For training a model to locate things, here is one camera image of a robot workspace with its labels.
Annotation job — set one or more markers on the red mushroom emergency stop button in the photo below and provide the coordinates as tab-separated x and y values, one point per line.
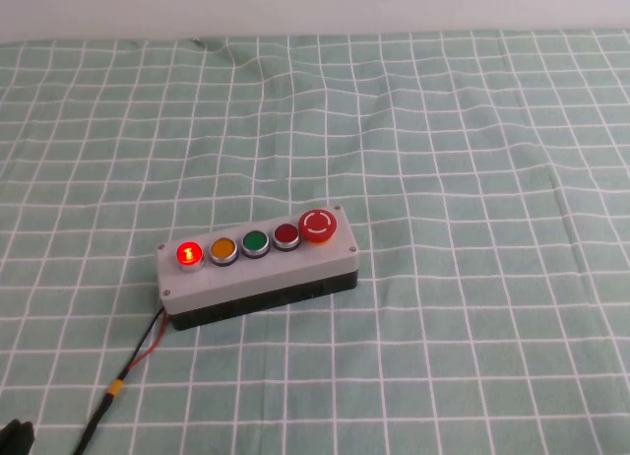
317	223

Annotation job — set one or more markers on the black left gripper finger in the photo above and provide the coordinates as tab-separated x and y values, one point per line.
26	437
9	440

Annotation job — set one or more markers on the dark red push button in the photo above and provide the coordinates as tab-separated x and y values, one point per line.
286	234

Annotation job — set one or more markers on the grey black button switch box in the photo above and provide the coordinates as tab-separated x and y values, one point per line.
275	273

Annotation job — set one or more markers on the green push button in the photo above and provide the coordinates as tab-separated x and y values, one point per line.
254	241

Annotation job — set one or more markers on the yellow push button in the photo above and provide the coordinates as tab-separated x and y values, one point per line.
222	248

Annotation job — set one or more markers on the green white checked tablecloth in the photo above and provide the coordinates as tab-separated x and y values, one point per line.
443	179

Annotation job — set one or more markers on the lit red push button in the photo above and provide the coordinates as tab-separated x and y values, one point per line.
189	253

